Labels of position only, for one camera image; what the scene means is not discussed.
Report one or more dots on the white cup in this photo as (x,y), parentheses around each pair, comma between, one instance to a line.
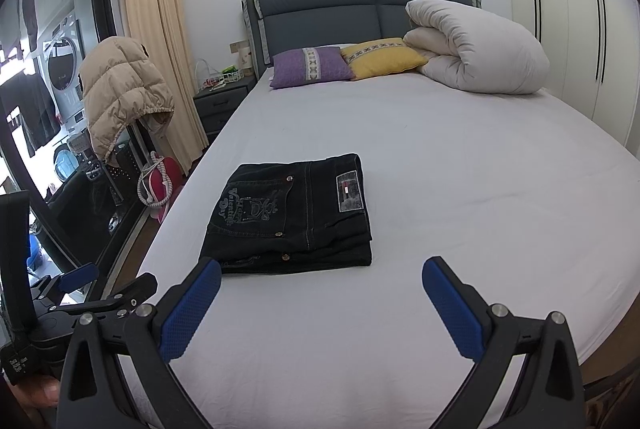
(244,56)

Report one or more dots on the white wardrobe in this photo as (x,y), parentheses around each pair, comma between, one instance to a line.
(565,9)

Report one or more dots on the bed with grey headboard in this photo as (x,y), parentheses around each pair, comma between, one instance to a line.
(450,159)

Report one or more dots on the yellow patterned pillow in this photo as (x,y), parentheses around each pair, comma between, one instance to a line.
(382,58)

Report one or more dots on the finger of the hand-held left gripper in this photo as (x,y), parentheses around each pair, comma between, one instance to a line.
(77,275)
(132,286)

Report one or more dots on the person's left hand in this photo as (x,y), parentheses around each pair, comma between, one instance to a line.
(40,393)

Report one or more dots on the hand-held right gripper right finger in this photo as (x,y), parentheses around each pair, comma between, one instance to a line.
(452,309)

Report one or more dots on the pink bag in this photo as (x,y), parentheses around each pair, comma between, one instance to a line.
(162,184)

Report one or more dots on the white tumble dryer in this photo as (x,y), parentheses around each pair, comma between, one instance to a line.
(62,59)

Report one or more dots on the white washing machine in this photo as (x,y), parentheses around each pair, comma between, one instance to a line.
(66,159)

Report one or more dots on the white tray with green item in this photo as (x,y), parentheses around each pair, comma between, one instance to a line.
(237,74)

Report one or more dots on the white rolled duvet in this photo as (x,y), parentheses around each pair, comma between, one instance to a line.
(480,49)

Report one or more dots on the beige puffer jacket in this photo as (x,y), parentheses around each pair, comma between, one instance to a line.
(122,94)

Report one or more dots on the black denim pants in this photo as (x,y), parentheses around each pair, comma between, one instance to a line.
(285,219)

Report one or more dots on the purple patterned pillow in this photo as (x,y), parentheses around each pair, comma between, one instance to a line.
(310,66)

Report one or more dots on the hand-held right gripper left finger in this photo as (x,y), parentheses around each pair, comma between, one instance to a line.
(192,309)

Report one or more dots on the black perforated chair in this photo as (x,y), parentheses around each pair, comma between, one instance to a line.
(119,171)

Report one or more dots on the dark hanging garment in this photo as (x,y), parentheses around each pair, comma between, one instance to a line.
(30,4)
(30,109)

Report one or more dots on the grey nightstand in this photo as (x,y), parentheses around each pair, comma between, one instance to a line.
(220,106)

